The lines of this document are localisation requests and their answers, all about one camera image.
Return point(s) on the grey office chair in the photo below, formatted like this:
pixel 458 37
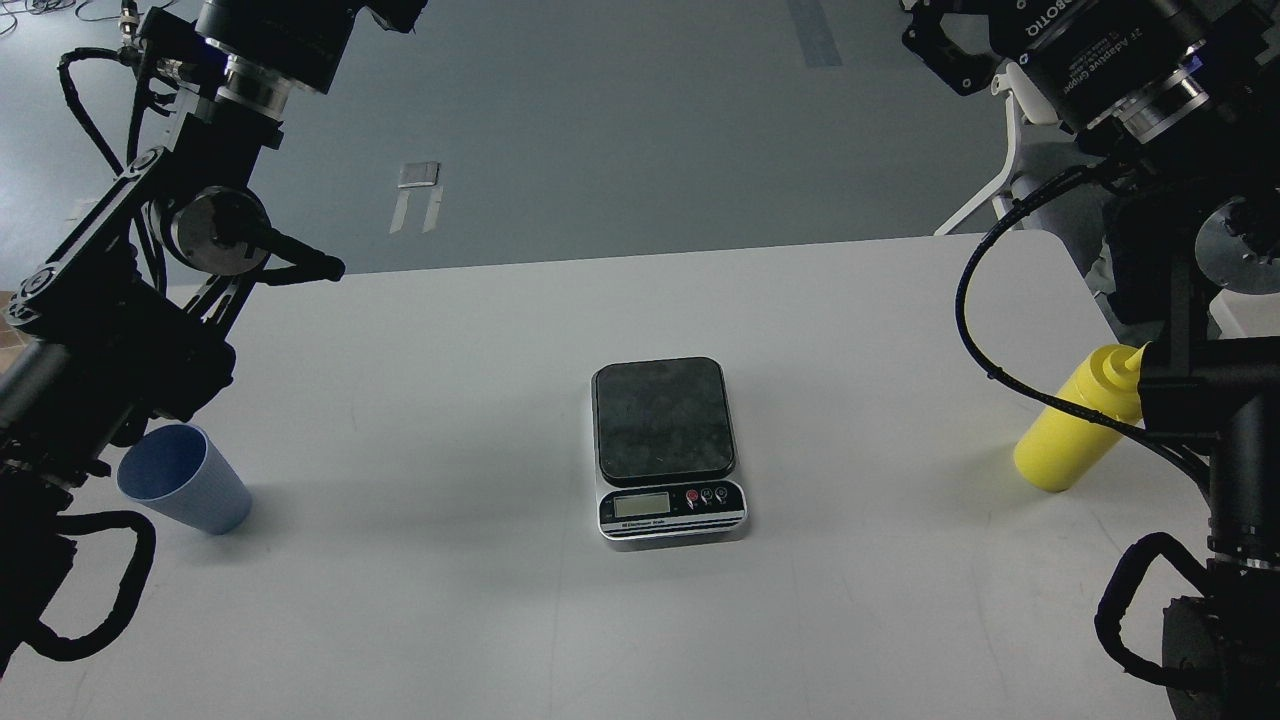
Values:
pixel 1030 161

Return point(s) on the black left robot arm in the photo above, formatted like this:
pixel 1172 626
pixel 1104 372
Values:
pixel 128 318

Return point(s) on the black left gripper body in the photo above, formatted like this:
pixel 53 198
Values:
pixel 302 40

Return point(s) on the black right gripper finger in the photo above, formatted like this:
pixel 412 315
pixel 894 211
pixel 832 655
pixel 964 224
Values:
pixel 965 73

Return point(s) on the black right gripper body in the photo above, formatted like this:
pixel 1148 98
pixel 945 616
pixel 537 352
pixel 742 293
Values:
pixel 1087 56

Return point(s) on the black digital kitchen scale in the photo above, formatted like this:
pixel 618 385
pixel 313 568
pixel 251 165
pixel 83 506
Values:
pixel 664 453

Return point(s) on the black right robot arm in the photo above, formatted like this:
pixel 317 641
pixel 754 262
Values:
pixel 1177 102

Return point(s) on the blue ribbed plastic cup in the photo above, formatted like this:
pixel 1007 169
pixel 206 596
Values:
pixel 178 471

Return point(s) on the yellow squeeze bottle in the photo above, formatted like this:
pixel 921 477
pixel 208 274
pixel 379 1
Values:
pixel 1059 449

